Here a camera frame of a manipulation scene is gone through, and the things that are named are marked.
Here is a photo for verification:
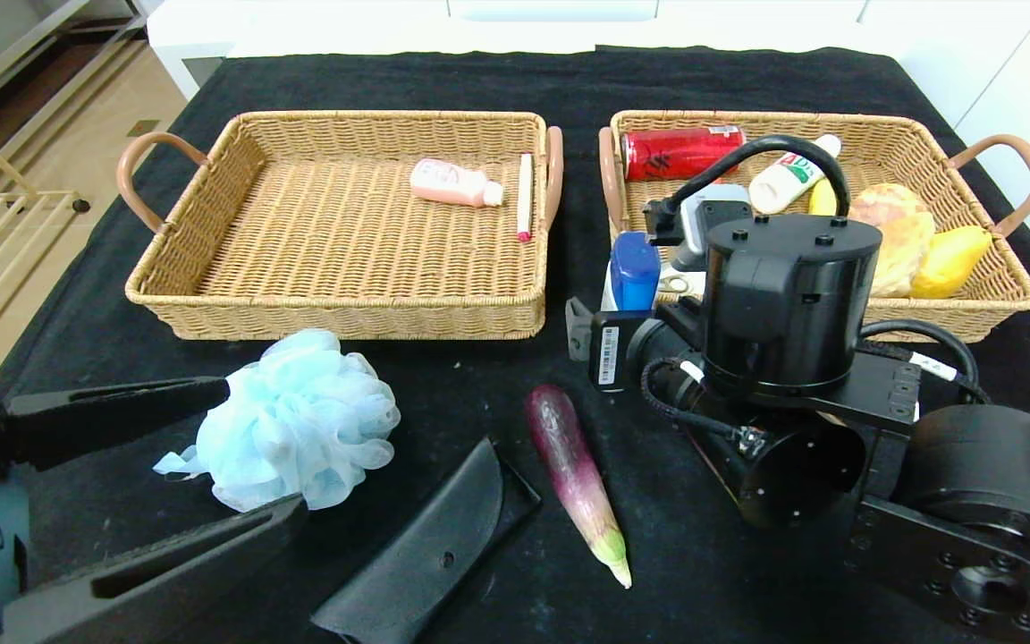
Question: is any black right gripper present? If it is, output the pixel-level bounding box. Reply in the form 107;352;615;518
564;295;705;394

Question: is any white bottle with blue cap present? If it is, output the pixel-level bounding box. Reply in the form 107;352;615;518
600;231;662;314

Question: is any purple eggplant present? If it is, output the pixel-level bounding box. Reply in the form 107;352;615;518
525;385;633;589

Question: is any rectangular wicker basket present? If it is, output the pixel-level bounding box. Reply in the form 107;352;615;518
598;109;1030;345
115;110;565;343

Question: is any silver tin can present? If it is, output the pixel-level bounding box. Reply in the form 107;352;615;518
655;264;708;298

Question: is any black tablecloth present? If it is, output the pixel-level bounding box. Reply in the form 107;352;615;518
0;45;1030;644

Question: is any white pen with red tip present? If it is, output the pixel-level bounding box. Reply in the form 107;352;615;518
517;153;535;242

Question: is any light blue bath pouf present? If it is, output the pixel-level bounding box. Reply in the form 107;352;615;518
153;328;401;513

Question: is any red drink can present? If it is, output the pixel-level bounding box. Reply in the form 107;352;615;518
622;126;747;182

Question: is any small pink bottle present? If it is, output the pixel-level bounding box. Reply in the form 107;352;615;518
409;158;505;208

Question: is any white bottle with green label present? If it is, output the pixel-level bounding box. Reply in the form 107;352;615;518
749;134;842;216

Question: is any black leather glasses case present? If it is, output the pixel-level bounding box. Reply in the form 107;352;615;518
311;436;543;644

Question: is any beige wooden rack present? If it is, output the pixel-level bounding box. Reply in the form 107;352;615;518
0;103;94;375

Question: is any long bread loaf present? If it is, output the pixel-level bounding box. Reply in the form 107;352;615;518
871;215;936;299

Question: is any yellow mango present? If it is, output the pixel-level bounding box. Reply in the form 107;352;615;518
910;225;993;301

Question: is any grey and brown shelf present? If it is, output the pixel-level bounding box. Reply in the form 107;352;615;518
0;0;154;207

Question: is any black braided cable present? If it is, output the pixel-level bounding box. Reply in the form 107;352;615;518
639;356;766;448

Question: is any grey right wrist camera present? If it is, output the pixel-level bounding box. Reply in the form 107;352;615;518
645;183;757;274

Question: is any thick black camera cable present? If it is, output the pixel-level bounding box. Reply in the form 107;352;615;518
643;134;852;244

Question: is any black cable with white tag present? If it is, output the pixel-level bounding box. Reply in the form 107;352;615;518
859;318;992;405

